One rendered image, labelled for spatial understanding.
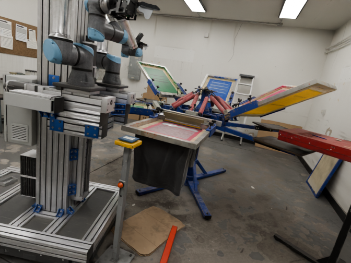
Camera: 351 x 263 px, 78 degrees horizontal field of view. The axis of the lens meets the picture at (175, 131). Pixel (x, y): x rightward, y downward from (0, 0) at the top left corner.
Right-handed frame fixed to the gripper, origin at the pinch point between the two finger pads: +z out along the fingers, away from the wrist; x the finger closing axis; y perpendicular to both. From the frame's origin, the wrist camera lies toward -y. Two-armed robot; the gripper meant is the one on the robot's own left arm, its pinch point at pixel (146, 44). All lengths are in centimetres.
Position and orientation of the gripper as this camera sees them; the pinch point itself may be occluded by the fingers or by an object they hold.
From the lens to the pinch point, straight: 244.1
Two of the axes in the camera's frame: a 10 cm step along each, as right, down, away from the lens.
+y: -2.9, 9.1, 2.8
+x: 8.3, 3.9, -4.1
